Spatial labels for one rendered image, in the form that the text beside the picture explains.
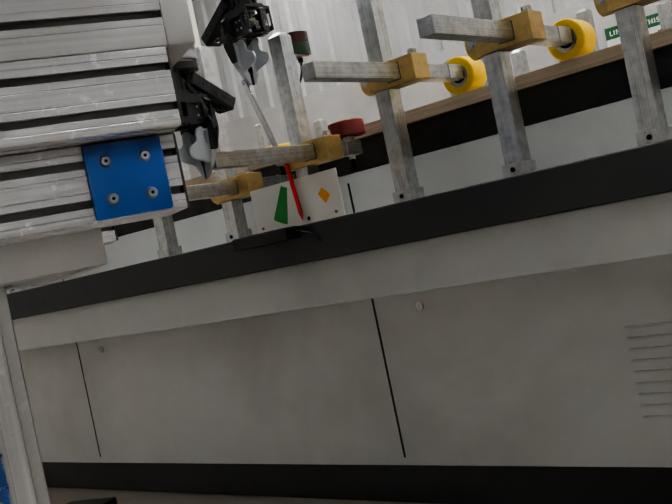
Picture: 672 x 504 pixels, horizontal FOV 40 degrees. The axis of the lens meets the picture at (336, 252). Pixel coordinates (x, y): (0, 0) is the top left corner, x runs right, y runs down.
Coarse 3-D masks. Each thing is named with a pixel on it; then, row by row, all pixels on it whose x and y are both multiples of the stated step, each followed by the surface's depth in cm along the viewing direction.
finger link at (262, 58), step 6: (252, 42) 192; (252, 48) 193; (258, 48) 192; (258, 54) 192; (264, 54) 191; (258, 60) 192; (264, 60) 191; (252, 66) 192; (258, 66) 192; (252, 72) 192; (258, 72) 193; (252, 78) 192
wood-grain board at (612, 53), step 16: (656, 32) 162; (608, 48) 168; (656, 48) 163; (560, 64) 175; (576, 64) 173; (592, 64) 171; (528, 80) 180; (544, 80) 178; (464, 96) 190; (480, 96) 187; (416, 112) 198; (432, 112) 195; (368, 128) 207
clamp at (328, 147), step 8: (328, 136) 189; (336, 136) 191; (296, 144) 193; (304, 144) 192; (320, 144) 189; (328, 144) 188; (336, 144) 190; (320, 152) 189; (328, 152) 188; (336, 152) 190; (312, 160) 191; (320, 160) 190; (328, 160) 191; (296, 168) 194
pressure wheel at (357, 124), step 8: (344, 120) 197; (352, 120) 198; (360, 120) 199; (328, 128) 200; (336, 128) 198; (344, 128) 197; (352, 128) 198; (360, 128) 199; (344, 136) 199; (352, 136) 200; (352, 160) 201; (352, 168) 201
